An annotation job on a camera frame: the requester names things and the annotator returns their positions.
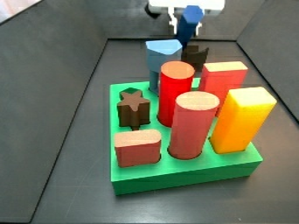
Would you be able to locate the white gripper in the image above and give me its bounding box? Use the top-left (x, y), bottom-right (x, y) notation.
top-left (145, 0), bottom-right (225, 37)

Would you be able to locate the dark blue hexagon block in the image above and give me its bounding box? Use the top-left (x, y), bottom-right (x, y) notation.
top-left (176, 5), bottom-right (203, 47)

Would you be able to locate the light blue pentagon block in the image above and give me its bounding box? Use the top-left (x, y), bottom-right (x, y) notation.
top-left (145, 39), bottom-right (183, 95)

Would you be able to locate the red cylinder block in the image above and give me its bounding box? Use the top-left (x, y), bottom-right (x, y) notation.
top-left (157, 60), bottom-right (195, 127)

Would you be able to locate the red square block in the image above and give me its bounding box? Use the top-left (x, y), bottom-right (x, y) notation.
top-left (199, 61), bottom-right (248, 116)

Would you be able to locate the pink cylinder block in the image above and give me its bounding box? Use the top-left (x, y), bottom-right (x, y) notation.
top-left (168, 91), bottom-right (220, 160)

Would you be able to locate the yellow rectangular block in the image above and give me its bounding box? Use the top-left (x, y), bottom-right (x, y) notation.
top-left (209, 87), bottom-right (276, 154)

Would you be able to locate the brown star block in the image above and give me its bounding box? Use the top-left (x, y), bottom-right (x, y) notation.
top-left (116, 90), bottom-right (151, 130)

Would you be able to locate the pink rounded rectangle block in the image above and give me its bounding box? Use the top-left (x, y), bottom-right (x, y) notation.
top-left (115, 129), bottom-right (161, 168)

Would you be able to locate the green shape sorter base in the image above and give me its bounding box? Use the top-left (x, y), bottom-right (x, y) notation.
top-left (109, 81), bottom-right (263, 195)

